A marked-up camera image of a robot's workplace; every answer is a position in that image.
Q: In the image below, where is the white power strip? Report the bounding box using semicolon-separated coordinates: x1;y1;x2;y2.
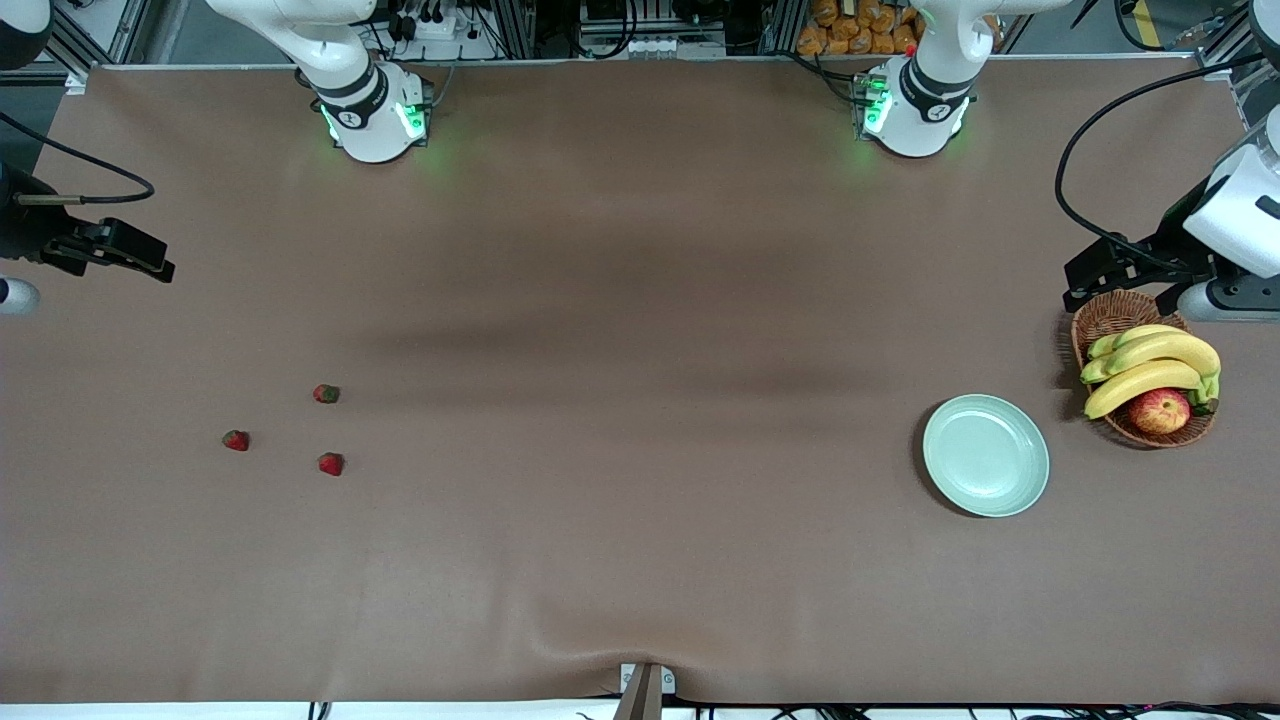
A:
393;8;471;43

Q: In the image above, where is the brown table cloth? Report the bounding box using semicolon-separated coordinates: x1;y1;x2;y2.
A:
0;58;1280;706

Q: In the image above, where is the aluminium frame rail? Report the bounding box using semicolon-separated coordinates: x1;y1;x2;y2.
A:
1195;35;1280;129

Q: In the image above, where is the metal table edge bracket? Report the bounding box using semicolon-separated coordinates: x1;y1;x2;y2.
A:
612;662;677;720

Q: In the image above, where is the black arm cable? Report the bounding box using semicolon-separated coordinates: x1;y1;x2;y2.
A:
1054;55;1280;276
0;110;157;206

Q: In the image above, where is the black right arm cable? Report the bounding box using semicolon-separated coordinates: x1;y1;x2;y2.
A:
0;110;157;206

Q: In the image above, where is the aluminium frame post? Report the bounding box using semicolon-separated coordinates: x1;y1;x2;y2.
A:
758;0;809;56
487;0;538;59
108;0;153;63

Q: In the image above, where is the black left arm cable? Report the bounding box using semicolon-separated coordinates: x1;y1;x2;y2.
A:
1054;55;1280;276

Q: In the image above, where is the pale green round plate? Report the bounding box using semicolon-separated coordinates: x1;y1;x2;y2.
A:
922;394;1051;518

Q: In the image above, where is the red yellow apple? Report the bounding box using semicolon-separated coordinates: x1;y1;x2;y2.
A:
1128;388;1192;436

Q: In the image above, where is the brown wicker basket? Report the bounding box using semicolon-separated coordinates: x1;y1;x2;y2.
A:
1070;289;1218;449

